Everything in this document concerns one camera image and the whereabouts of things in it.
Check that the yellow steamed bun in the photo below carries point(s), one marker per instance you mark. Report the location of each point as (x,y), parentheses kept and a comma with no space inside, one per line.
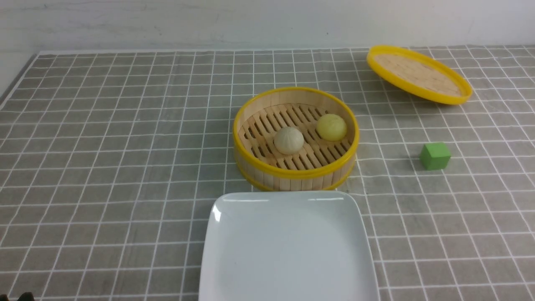
(331,127)

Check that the white steamed bun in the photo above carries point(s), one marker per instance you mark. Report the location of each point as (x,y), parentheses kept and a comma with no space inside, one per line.
(288,140)

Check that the white square plate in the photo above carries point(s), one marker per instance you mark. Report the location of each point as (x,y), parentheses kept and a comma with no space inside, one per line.
(287,246)

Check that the yellow rimmed bamboo steamer basket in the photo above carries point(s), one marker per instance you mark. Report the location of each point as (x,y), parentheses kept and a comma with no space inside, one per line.
(318,165)

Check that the grey checked tablecloth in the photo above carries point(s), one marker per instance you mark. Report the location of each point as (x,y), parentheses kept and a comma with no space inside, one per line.
(110,164)

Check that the yellow rimmed bamboo steamer lid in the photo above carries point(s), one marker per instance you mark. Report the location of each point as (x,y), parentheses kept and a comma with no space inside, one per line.
(419,75)

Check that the green cube block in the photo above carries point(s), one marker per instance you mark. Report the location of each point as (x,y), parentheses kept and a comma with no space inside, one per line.
(435,156)

